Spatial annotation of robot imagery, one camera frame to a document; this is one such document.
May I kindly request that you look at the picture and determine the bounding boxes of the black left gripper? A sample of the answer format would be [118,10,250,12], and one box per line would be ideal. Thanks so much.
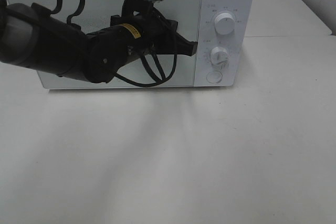
[110,0,197,57]

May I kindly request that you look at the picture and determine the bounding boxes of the white timer knob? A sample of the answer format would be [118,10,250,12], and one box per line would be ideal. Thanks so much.
[210,47,229,66]

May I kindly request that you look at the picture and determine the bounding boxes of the white microwave door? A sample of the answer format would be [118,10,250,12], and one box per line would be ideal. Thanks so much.
[8,0,200,89]

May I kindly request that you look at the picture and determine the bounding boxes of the round white door button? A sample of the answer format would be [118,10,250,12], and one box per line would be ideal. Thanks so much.
[206,71,223,84]

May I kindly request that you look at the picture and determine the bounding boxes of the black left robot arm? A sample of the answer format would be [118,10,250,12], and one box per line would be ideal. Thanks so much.
[1,0,197,86]

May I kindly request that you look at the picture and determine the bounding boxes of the upper white round knob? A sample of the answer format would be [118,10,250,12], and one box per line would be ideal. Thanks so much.
[213,10,236,35]

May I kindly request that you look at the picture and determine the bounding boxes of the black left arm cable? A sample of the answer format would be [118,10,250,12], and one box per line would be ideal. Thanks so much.
[51,0,177,88]

